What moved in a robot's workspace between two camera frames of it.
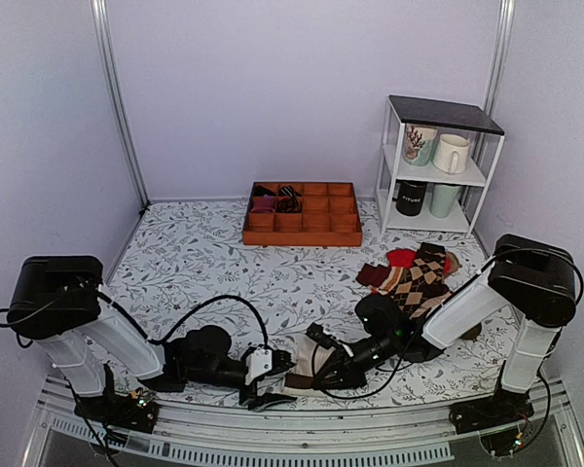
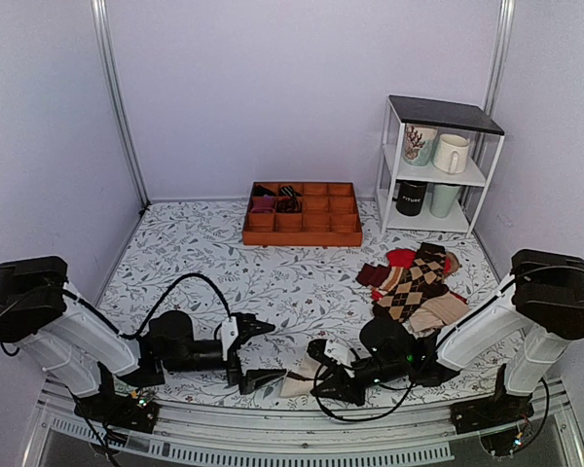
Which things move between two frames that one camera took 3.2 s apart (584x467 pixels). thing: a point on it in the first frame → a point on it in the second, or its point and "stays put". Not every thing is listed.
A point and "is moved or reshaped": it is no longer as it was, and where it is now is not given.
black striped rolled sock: [288, 201] stays put
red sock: [405, 258] stays put
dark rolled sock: [260, 191] stays put
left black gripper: [257, 404] → [253, 378]
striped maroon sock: [382, 277] stays put
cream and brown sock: [308, 359] is moved or reshaped
